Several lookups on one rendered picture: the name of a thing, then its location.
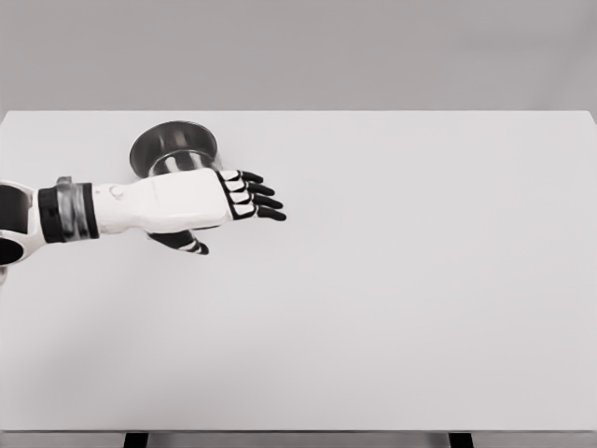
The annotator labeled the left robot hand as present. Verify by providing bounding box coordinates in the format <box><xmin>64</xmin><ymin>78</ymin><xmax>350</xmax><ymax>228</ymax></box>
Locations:
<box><xmin>138</xmin><ymin>168</ymin><xmax>287</xmax><ymax>257</ymax></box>

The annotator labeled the silver metal pot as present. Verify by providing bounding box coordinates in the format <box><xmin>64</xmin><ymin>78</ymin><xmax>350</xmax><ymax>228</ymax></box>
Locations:
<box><xmin>129</xmin><ymin>119</ymin><xmax>220</xmax><ymax>181</ymax></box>

